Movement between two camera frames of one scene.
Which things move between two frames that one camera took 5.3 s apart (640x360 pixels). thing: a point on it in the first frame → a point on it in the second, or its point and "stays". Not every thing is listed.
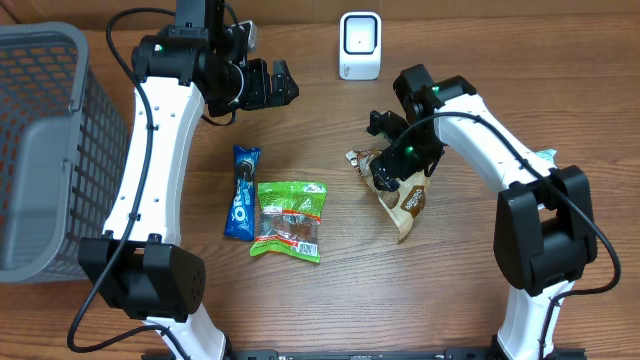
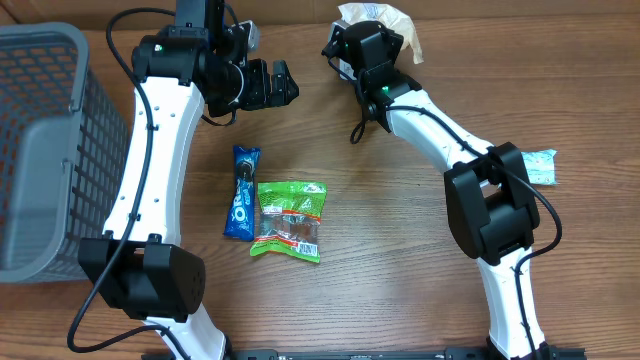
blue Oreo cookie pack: [240, 223] stays
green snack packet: [288, 219] stays
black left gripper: [261, 96] stays
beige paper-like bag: [402, 204] → [387, 15]
